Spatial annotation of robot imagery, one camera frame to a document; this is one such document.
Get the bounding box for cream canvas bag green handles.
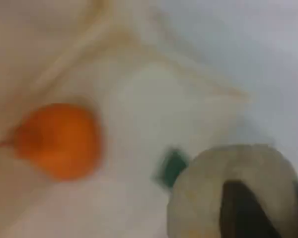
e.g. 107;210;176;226
0;0;255;238

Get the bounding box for orange with stem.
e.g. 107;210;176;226
12;102;104;181

